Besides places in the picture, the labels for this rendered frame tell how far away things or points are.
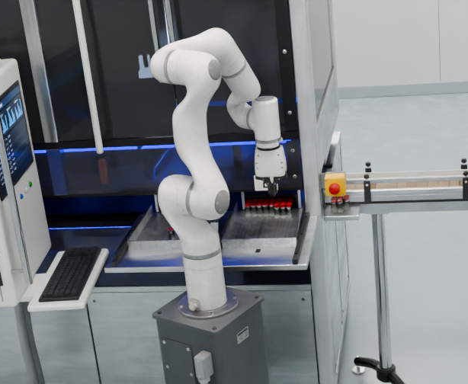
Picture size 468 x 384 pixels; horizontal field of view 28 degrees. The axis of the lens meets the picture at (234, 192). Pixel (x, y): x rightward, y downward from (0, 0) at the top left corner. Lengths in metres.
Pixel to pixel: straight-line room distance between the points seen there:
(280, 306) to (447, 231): 2.00
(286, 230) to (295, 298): 0.36
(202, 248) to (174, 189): 0.19
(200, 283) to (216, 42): 0.72
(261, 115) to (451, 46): 5.08
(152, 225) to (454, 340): 1.57
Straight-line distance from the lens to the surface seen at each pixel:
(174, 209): 2.85
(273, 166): 3.13
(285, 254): 3.24
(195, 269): 2.89
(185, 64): 2.70
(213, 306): 2.94
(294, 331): 3.75
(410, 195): 3.58
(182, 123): 2.75
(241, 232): 3.44
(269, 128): 3.08
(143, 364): 3.96
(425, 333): 4.49
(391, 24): 7.99
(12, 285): 3.31
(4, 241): 3.25
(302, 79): 3.35
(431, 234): 5.47
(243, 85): 2.94
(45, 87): 3.59
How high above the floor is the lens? 2.25
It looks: 21 degrees down
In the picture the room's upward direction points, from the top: 6 degrees counter-clockwise
